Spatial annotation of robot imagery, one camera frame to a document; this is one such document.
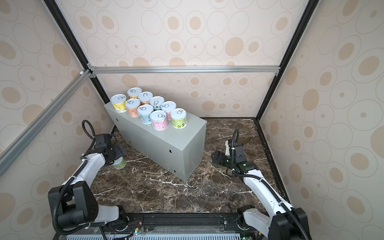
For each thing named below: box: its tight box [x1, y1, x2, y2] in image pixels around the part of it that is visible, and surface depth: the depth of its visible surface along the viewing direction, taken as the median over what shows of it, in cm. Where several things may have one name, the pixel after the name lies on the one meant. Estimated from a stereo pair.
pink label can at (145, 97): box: [138, 91, 154, 105], surface depth 76 cm
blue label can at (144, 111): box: [137, 104, 154, 125], surface depth 70 cm
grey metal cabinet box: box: [104, 102, 207, 182], surface depth 75 cm
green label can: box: [171, 108, 188, 129], surface depth 68 cm
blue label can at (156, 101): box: [149, 96, 165, 110], surface depth 74 cm
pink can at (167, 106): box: [161, 100, 177, 121], surface depth 71 cm
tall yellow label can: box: [110, 94, 127, 113], surface depth 75 cm
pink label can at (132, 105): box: [125, 98, 141, 118], surface depth 73 cm
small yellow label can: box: [127, 87, 142, 99], surface depth 79 cm
